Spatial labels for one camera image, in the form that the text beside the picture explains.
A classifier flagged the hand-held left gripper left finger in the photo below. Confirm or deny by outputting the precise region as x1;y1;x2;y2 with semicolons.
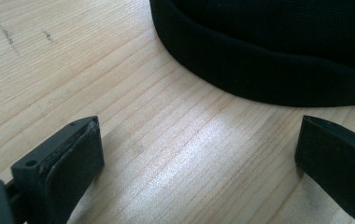
10;115;106;224

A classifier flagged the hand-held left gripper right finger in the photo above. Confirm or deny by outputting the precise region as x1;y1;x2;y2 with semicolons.
294;115;355;224

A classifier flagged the black knit beanie hat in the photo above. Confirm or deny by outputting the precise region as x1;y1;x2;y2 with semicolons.
149;0;355;108

